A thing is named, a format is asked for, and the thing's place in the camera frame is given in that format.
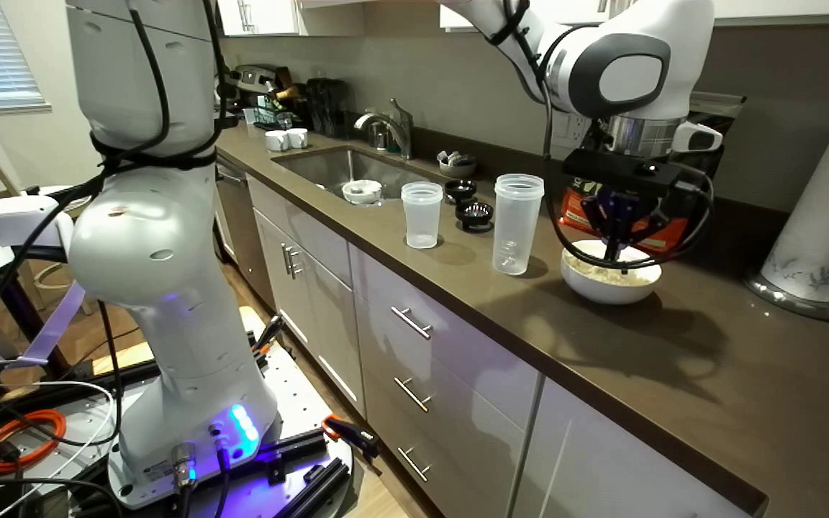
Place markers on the small round white container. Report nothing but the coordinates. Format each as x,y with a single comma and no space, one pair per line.
364,192

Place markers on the black aluminium rail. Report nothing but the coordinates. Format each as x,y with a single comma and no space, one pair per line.
315,490

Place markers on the tall clear shaker cup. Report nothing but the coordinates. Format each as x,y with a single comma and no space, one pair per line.
517,225

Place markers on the perforated robot mounting table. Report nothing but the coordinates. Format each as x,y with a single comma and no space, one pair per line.
309,393

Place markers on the steel kitchen sink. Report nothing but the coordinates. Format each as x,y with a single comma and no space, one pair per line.
337,169

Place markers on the small white cup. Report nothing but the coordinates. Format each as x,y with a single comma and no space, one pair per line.
296,140
276,140

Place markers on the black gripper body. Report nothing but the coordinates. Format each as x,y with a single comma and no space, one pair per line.
626,205

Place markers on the white ceramic bowl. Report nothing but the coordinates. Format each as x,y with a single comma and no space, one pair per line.
610,287

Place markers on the small black white object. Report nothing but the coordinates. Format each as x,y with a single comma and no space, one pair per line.
455,163

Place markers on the black coffee maker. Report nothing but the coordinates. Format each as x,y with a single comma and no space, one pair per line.
325,106

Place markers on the black whey protein bag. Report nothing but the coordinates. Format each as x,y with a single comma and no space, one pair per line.
725,182

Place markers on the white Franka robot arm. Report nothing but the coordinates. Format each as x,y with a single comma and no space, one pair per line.
165,261

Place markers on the orange black clamp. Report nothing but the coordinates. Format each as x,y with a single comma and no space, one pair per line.
266,334
353,437

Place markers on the silver countertop appliance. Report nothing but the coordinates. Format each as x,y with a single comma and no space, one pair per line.
258,93

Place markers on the short clear shaker cup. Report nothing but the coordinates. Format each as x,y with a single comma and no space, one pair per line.
422,221

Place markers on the lower kitchen cabinets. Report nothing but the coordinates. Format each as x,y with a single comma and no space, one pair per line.
452,405

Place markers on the chrome sink faucet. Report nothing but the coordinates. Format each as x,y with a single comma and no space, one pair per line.
380,130

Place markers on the silver towel holder base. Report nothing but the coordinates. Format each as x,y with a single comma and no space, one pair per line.
797,301

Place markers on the white upper kitchen cabinets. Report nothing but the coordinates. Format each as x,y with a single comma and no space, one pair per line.
797,11

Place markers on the stainless dishwasher front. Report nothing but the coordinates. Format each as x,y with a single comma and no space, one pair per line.
243,241

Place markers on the black round bowl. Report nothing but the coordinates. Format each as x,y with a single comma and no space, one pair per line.
462,192

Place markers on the white plastic frame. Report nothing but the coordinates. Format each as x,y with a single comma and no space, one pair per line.
58,319

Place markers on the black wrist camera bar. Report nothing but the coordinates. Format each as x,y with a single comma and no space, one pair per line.
626,169

